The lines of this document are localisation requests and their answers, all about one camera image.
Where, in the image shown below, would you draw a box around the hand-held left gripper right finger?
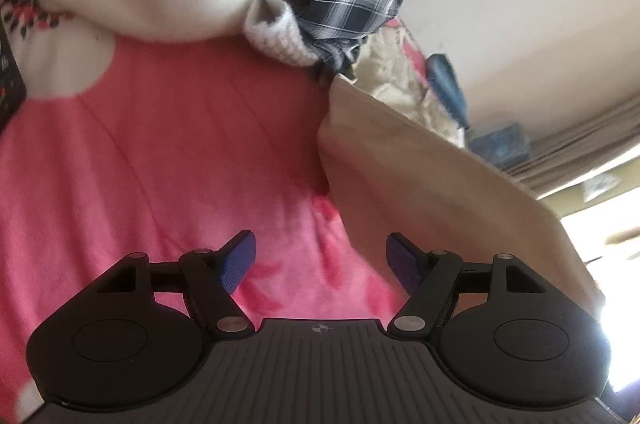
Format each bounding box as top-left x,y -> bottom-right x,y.
386,232 -> 548,341

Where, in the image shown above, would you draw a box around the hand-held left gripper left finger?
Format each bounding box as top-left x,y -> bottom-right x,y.
95,230 -> 257,339

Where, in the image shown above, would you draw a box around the beige pants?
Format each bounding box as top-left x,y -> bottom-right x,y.
317,24 -> 606,320

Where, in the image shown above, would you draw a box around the pink floral blanket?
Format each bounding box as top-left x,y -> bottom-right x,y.
0,0 -> 501,424

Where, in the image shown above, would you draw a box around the blue water bottle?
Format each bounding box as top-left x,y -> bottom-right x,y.
472,124 -> 531,167

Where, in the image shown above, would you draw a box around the folded blue jeans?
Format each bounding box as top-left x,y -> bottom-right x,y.
425,54 -> 471,130

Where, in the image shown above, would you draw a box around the beige curtain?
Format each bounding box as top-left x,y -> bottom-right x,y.
510,96 -> 640,197

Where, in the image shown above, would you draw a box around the white plastic bag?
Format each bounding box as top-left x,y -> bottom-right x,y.
582,176 -> 621,200

